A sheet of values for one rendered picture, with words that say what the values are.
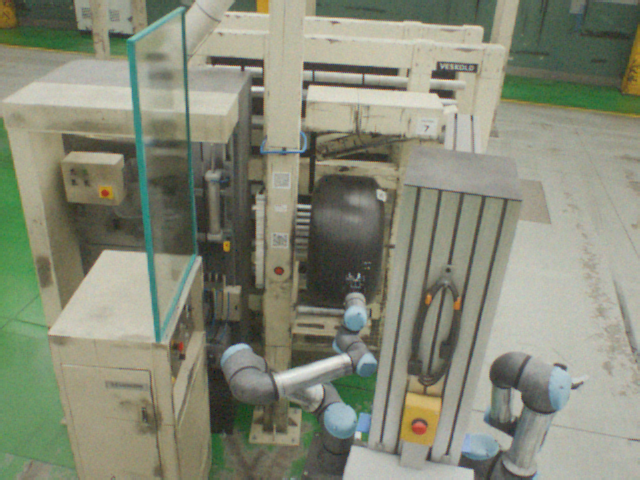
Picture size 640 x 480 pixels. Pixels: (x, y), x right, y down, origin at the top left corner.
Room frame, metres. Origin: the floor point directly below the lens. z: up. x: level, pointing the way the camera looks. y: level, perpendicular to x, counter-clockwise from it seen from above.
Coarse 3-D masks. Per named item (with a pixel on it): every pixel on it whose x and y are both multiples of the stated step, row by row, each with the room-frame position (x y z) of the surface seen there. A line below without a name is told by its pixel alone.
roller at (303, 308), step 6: (300, 306) 2.24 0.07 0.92; (306, 306) 2.24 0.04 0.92; (312, 306) 2.24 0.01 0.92; (318, 306) 2.24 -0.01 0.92; (324, 306) 2.25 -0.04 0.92; (300, 312) 2.23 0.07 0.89; (306, 312) 2.23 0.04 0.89; (312, 312) 2.23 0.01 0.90; (318, 312) 2.23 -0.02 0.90; (324, 312) 2.23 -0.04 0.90; (330, 312) 2.23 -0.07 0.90; (336, 312) 2.23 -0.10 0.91; (342, 312) 2.23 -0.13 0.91; (366, 312) 2.23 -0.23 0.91
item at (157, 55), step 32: (160, 32) 1.77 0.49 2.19; (160, 64) 1.75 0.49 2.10; (160, 96) 1.72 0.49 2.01; (160, 128) 1.70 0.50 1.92; (160, 160) 1.68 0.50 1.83; (160, 192) 1.65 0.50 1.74; (192, 192) 2.04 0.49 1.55; (160, 224) 1.63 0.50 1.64; (192, 224) 2.03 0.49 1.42; (160, 256) 1.60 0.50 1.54; (192, 256) 2.01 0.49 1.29; (160, 288) 1.57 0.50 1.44; (160, 320) 1.54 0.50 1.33
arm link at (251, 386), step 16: (352, 352) 1.58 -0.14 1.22; (368, 352) 1.59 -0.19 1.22; (304, 368) 1.50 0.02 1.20; (320, 368) 1.51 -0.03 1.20; (336, 368) 1.52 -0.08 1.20; (352, 368) 1.53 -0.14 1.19; (368, 368) 1.54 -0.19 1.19; (240, 384) 1.43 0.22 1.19; (256, 384) 1.42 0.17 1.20; (272, 384) 1.43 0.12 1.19; (288, 384) 1.45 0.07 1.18; (304, 384) 1.46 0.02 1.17; (240, 400) 1.42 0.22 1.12; (256, 400) 1.40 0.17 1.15; (272, 400) 1.41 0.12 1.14
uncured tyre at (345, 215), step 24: (312, 192) 2.37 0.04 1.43; (336, 192) 2.29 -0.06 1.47; (360, 192) 2.30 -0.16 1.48; (312, 216) 2.22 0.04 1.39; (336, 216) 2.19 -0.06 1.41; (360, 216) 2.20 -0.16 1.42; (384, 216) 2.24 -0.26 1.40; (312, 240) 2.15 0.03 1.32; (336, 240) 2.13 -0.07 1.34; (360, 240) 2.13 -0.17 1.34; (384, 240) 2.21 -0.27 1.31; (312, 264) 2.12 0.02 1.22; (336, 264) 2.09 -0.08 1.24; (360, 264) 2.10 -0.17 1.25; (312, 288) 2.13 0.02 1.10; (336, 288) 2.10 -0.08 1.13
